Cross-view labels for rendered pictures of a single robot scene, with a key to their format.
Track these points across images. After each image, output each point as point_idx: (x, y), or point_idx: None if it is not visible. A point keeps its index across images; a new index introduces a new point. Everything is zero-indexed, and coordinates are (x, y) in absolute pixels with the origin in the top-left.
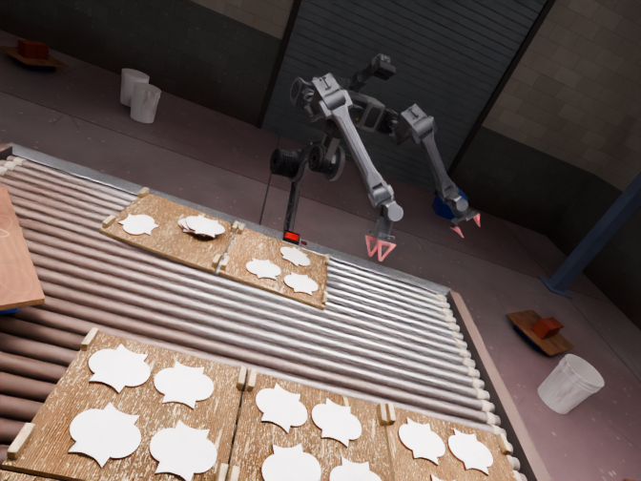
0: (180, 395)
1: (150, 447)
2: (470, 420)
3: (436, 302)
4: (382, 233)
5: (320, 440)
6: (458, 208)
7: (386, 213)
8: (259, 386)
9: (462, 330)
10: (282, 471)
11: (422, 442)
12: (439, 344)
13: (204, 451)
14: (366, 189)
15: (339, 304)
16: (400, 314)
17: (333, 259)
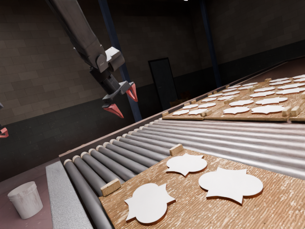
0: None
1: None
2: (163, 121)
3: (79, 157)
4: (124, 82)
5: (249, 107)
6: (1, 106)
7: (121, 58)
8: (279, 114)
9: (100, 143)
10: (276, 99)
11: (199, 111)
12: (127, 138)
13: None
14: (91, 53)
15: (162, 155)
16: (121, 151)
17: (83, 208)
